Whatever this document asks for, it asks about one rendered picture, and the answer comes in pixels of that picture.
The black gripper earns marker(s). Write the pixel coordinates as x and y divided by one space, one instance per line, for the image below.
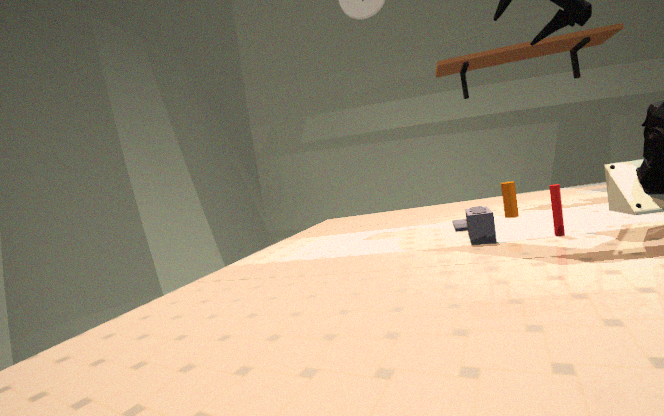
575 11

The dark red peg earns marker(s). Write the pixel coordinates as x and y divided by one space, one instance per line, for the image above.
556 202

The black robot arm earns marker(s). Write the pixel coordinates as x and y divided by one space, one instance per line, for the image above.
651 172

